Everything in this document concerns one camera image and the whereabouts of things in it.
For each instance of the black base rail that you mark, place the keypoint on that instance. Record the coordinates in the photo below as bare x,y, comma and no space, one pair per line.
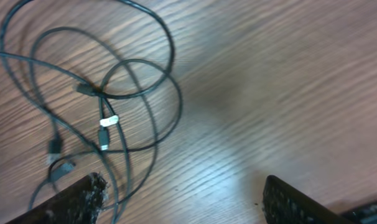
364,214

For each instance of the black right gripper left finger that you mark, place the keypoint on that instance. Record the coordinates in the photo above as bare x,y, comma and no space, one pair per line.
79,203

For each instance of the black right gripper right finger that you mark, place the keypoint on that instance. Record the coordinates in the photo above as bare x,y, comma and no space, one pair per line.
283,204

